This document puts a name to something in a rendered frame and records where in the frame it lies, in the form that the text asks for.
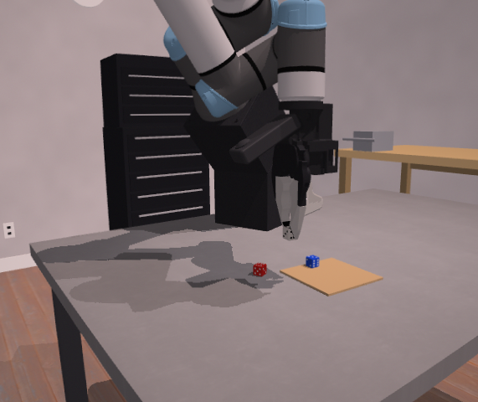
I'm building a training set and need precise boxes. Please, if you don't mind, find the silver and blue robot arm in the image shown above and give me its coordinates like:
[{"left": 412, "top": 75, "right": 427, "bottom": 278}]
[{"left": 154, "top": 0, "right": 326, "bottom": 164}]

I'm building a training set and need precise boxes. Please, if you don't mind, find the white die with black pips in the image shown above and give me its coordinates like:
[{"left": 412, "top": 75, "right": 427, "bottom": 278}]
[{"left": 283, "top": 226, "right": 294, "bottom": 240}]

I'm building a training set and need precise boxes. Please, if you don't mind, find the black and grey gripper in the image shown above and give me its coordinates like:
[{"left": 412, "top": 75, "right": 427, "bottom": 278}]
[{"left": 271, "top": 100, "right": 338, "bottom": 240}]

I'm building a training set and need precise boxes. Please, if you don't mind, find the blue die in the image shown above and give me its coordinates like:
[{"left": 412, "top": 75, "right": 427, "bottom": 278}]
[{"left": 306, "top": 255, "right": 319, "bottom": 268}]

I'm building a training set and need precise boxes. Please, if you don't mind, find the orange mat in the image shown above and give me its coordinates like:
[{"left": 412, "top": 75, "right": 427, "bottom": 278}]
[{"left": 280, "top": 258, "right": 383, "bottom": 296}]

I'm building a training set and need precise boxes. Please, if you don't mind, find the red die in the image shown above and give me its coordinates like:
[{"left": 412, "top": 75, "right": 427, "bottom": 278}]
[{"left": 254, "top": 263, "right": 266, "bottom": 276}]

